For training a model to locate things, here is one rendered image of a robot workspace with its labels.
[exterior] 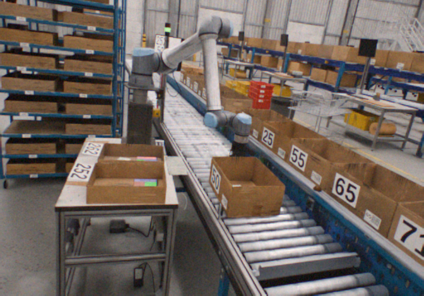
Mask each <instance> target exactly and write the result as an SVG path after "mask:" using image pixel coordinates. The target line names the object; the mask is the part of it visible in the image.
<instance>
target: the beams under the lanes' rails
mask: <svg viewBox="0 0 424 296"><path fill-rule="evenodd" d="M153 123H154V125H155V127H156V130H157V126H156V124H155V122H154V120H153ZM157 131H158V130H157ZM158 134H159V135H160V137H161V139H162V140H164V139H163V137H162V136H161V133H160V132H158ZM164 145H165V148H166V150H167V152H168V153H169V155H170V156H171V157H172V154H171V152H170V150H169V149H168V148H167V146H166V143H165V141H164ZM181 178H182V180H183V182H184V185H185V187H186V189H187V191H188V193H189V194H190V196H191V198H192V200H193V203H194V205H195V207H196V209H197V212H198V213H199V215H200V216H201V218H202V221H203V223H204V225H205V227H206V230H207V231H208V233H209V235H210V237H211V239H212V241H213V243H214V245H215V247H216V250H217V252H218V254H219V255H220V258H221V260H222V262H223V265H224V267H225V269H226V271H227V272H228V274H229V275H230V278H231V279H232V281H233V284H234V286H235V287H236V289H237V291H238V294H239V296H244V295H243V293H242V292H241V290H240V287H239V285H238V283H237V281H236V279H235V278H234V277H233V274H232V272H231V269H230V267H229V265H228V263H227V262H226V260H225V258H224V256H223V254H222V252H221V249H220V247H219V246H218V244H217V243H216V241H215V238H214V237H213V234H212V232H211V230H210V228H209V227H208V224H207V223H206V221H205V219H204V217H203V214H202V213H201V210H200V208H199V207H198V206H197V204H196V201H195V199H194V197H193V195H192V193H191V190H190V189H189V188H188V186H187V184H186V182H185V180H184V178H183V176H182V175H181ZM338 270H339V272H340V273H342V274H343V275H344V276H347V275H350V276H351V275H355V274H354V273H352V272H351V271H350V269H349V268H342V269H338Z"/></svg>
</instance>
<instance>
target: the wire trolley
mask: <svg viewBox="0 0 424 296"><path fill-rule="evenodd" d="M290 90H291V94H293V96H294V97H295V95H298V96H301V97H302V96H303V97H306V98H309V99H312V100H313V99H314V100H315V101H317V102H318V100H320V101H322V102H323V103H324V102H325V103H326V104H327V103H328V102H332V103H333V101H336V102H337V103H338V104H339V102H341V101H342V103H344V102H343V100H345V101H348V102H349V100H350V99H352V100H351V102H352V101H355V99H354V98H356V97H351V98H343V100H340V99H339V100H334V99H333V100H330V101H325V100H324V99H325V98H324V96H323V95H321V94H318V93H316V92H307V91H303V90H298V89H294V88H290ZM292 90H297V91H300V92H294V93H293V91H292ZM319 92H321V93H322V92H325V91H319ZM298 93H299V94H298ZM300 93H305V94H306V93H309V94H314V95H319V96H322V97H318V99H316V96H315V98H312V97H310V96H309V95H308V96H305V95H301V94H300ZM326 93H331V92H326ZM326 93H325V94H326ZM332 94H335V95H339V96H345V97H350V96H346V95H340V94H337V93H332ZM328 95H329V94H328ZM303 97H302V100H305V101H306V99H303ZM321 98H322V99H323V100H321ZM293 100H294V98H293ZM297 100H298V99H297ZM297 100H294V101H295V102H297ZM299 100H300V97H299ZM299 100H298V104H299ZM320 101H319V102H320ZM319 102H318V103H319ZM351 102H350V103H347V105H344V106H343V107H342V109H341V105H342V103H341V105H340V106H337V108H336V107H335V106H334V107H333V106H332V104H330V105H331V106H330V105H324V104H316V103H315V102H314V104H309V107H308V105H307V104H305V103H304V102H303V104H305V106H303V105H302V103H300V104H301V106H298V107H297V106H296V107H293V106H290V107H289V109H290V113H289V117H288V118H290V114H291V110H292V109H293V110H297V111H301V112H305V113H308V114H312V115H315V116H317V120H316V124H315V128H314V131H316V129H317V128H316V127H318V129H317V131H316V132H317V133H319V134H321V133H322V132H319V130H321V129H319V128H324V127H321V120H322V118H323V114H324V117H330V116H331V113H333V114H332V115H339V114H346V113H349V115H348V118H347V121H346V126H345V129H344V133H342V134H340V135H336V134H335V135H336V136H330V135H326V134H325V133H322V134H324V136H328V137H330V139H331V138H334V140H333V139H332V140H333V141H335V140H336V141H335V142H337V141H342V142H341V145H343V140H344V137H345V132H346V127H347V123H348V121H349V118H350V113H351V112H352V111H349V110H348V107H347V106H350V107H351V105H352V103H351ZM348 104H350V105H348ZM315 105H316V107H315ZM335 105H336V103H335ZM317 106H318V107H317ZM322 106H323V107H322ZM345 106H346V107H347V110H345V108H344V107H345ZM352 106H353V105H352ZM301 107H302V109H301ZM306 107H307V111H306ZM311 107H312V108H311ZM296 108H297V109H296ZM298 108H300V109H298ZM304 108H305V111H304ZM316 108H317V110H316ZM323 108H324V109H323ZM325 108H326V109H325ZM339 108H340V109H339ZM311 109H312V112H311ZM314 109H315V111H314ZM321 109H322V110H321ZM343 109H344V110H343ZM326 110H327V111H326ZM331 110H332V111H331ZM324 111H325V113H324ZM329 111H330V113H329ZM334 111H335V113H334ZM321 112H322V116H321ZM313 113H314V114H313ZM326 114H327V116H326ZM318 117H320V118H321V119H320V120H319V125H318V126H317V121H318ZM310 127H314V126H309V127H308V128H310ZM324 129H327V128H324ZM328 130H331V131H334V130H332V129H328ZM337 132H338V133H341V132H339V131H336V133H337ZM342 135H343V136H342ZM337 136H342V137H341V138H343V139H340V137H339V138H338V137H337ZM336 138H337V139H338V140H337V139H336ZM328 139H329V138H328ZM339 139H340V140H339Z"/></svg>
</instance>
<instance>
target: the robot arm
mask: <svg viewBox="0 0 424 296"><path fill-rule="evenodd" d="M232 35H233V23H232V21H231V20H229V19H226V18H223V17H220V16H216V15H210V16H207V17H205V19H204V20H203V22H202V23H201V24H200V26H199V30H198V32H197V33H196V34H195V35H193V36H191V37H189V38H187V39H186V40H184V41H183V42H181V43H180V44H178V45H176V46H175V47H173V48H171V49H165V50H163V51H162V52H155V49H151V48H142V47H136V48H134V49H133V54H132V69H131V76H130V78H129V81H128V84H127V85H129V86H135V88H145V89H154V88H155V84H154V81H153V73H165V74H170V73H174V72H175V71H176V70H177V66H178V63H179V62H182V61H183V60H185V59H187V58H188V57H189V56H192V55H194V54H195V53H197V52H199V51H201V50H203V67H204V84H205V92H206V108H207V109H206V115H205V116H204V123H205V125H206V126H207V127H212V128H216V127H227V126H228V127H232V128H234V129H235V136H234V141H232V149H230V152H231V151H233V152H232V154H231V155H230V152H229V157H245V151H246V152H248V153H249V155H251V156H253V157H254V156H255V154H256V153H255V151H254V150H251V149H250V148H248V147H246V143H247V142H248V140H249V131H250V127H251V124H252V117H251V116H249V115H245V114H238V115H237V114H233V112H229V111H227V110H223V111H221V100H220V83H219V82H218V66H217V57H216V42H217V41H220V40H221V39H223V38H230V37H231V36H232Z"/></svg>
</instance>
